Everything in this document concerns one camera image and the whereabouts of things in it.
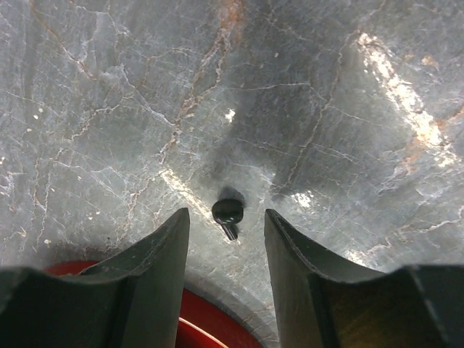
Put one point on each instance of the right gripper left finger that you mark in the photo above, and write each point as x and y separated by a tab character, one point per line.
42	310

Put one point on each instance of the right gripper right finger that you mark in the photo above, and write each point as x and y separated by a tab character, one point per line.
322	299

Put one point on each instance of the black earbud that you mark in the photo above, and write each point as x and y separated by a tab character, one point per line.
228	213

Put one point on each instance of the red round plate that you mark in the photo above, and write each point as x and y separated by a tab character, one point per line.
203	319

